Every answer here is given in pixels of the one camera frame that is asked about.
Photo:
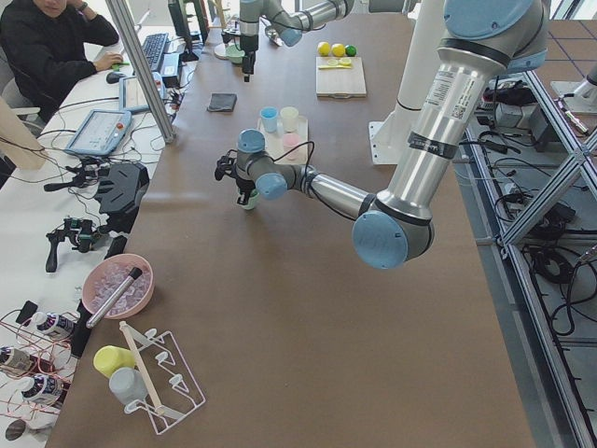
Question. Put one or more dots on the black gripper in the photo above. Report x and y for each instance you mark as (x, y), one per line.
(242, 184)
(249, 45)

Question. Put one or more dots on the mint green cup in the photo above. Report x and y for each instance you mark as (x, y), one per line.
(252, 201)

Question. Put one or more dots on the light blue cup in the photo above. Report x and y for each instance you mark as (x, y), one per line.
(269, 118)

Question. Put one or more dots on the pink cup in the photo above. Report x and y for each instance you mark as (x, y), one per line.
(290, 143)

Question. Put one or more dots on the cream white cup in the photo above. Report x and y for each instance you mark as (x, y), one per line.
(289, 116)

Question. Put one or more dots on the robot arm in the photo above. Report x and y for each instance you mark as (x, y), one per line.
(457, 47)
(289, 26)

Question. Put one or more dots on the cream rabbit tray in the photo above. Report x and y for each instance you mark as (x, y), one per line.
(274, 145)

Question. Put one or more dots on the mint green bowl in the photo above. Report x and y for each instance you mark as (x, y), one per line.
(234, 54)

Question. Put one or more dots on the round wooden stand base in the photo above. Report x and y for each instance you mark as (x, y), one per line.
(221, 51)

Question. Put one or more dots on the metal scoop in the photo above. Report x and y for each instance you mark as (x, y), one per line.
(273, 36)

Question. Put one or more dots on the grey folded cloth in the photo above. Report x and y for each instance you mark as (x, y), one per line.
(222, 102)

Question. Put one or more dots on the yellow plastic knife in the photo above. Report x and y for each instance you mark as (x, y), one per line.
(333, 67)

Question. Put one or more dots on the black monitor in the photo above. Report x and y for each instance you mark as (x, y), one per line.
(178, 15)

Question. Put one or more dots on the wooden cutting board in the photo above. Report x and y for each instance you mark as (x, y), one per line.
(340, 84)

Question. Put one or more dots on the black keyboard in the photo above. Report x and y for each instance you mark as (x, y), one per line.
(154, 47)

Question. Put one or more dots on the green lime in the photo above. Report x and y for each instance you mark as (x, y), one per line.
(350, 51)

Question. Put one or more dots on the blue teach pendant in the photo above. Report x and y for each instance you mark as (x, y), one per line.
(131, 96)
(100, 133)

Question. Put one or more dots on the metal tube in bowl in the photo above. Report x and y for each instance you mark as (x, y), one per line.
(112, 298)

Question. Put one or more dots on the pink bowl with ice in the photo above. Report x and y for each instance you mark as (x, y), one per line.
(112, 273)

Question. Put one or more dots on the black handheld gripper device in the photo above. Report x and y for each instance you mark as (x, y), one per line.
(82, 234)

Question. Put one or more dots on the seated person in black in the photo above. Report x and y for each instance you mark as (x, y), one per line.
(44, 45)

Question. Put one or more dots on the yellow cup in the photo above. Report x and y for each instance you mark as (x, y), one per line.
(110, 358)

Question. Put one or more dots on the grey cup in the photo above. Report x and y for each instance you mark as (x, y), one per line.
(127, 385)

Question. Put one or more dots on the aluminium frame post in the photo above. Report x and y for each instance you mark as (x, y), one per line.
(122, 19)

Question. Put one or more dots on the white wire cup rack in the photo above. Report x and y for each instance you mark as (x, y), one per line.
(173, 392)

